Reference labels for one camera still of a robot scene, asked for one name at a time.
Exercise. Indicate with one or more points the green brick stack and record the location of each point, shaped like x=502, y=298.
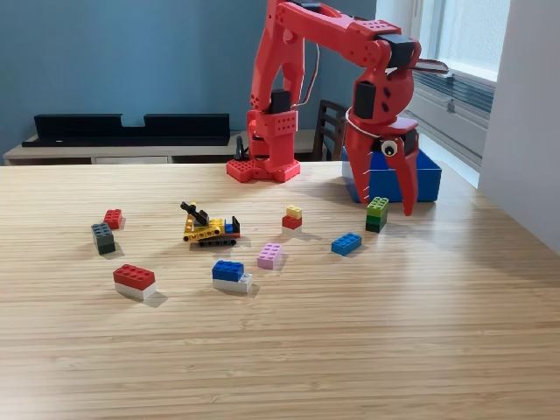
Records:
x=376, y=214

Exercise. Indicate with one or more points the blue plastic bin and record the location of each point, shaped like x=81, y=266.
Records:
x=429, y=184

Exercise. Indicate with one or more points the dark wooden chair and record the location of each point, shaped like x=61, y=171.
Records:
x=330, y=127

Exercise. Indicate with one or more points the grey window vent grille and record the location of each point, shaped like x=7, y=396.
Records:
x=464, y=89

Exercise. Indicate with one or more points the yellow red white brick stack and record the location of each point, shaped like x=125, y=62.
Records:
x=291, y=222

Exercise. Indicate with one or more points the black table clamp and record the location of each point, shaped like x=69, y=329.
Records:
x=240, y=151

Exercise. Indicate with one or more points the pink brick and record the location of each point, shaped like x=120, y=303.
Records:
x=269, y=256

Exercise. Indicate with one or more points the yellow toy digger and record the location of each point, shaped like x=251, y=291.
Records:
x=210, y=229

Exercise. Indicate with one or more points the blue and white brick stack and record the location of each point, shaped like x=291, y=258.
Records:
x=227, y=273

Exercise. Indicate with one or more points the pale wooden sideboard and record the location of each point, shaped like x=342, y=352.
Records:
x=131, y=152

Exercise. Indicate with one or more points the small red brick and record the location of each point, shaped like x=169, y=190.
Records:
x=113, y=219

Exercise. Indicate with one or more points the red and white brick stack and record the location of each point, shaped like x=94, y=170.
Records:
x=133, y=280

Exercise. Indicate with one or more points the grey and dark brick stack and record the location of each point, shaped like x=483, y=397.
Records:
x=104, y=240

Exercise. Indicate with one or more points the white window frame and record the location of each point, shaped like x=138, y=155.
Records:
x=437, y=131

